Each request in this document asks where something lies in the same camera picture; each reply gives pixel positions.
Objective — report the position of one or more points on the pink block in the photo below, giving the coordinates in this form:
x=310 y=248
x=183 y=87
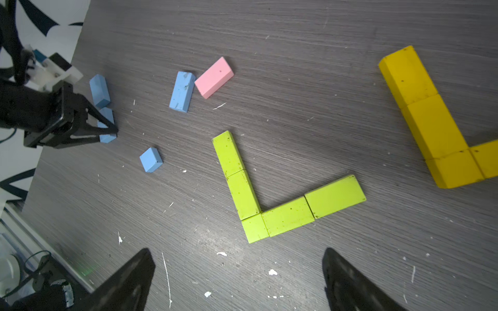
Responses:
x=214 y=78

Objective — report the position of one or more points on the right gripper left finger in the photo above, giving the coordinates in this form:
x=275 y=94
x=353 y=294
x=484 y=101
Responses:
x=127 y=289

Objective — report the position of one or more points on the yellow block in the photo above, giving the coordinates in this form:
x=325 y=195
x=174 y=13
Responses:
x=486 y=157
x=406 y=77
x=433 y=128

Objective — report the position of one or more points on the small light blue cube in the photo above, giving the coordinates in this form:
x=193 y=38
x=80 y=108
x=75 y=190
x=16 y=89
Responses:
x=151 y=160

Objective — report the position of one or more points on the green long block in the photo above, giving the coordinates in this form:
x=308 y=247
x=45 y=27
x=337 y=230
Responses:
x=289 y=216
x=335 y=196

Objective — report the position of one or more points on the light blue block top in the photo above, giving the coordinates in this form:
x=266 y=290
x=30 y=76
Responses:
x=182 y=91

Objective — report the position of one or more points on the small green cube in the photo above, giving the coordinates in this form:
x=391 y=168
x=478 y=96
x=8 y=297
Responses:
x=255 y=228

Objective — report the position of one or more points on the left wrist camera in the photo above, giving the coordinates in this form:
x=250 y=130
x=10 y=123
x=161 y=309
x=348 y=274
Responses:
x=44 y=73

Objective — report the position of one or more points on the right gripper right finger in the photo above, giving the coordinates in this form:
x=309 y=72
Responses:
x=348 y=289

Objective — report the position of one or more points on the green block pair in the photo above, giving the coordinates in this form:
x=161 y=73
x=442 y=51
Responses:
x=228 y=154

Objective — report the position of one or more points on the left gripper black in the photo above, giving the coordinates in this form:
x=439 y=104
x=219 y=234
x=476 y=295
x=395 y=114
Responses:
x=46 y=117

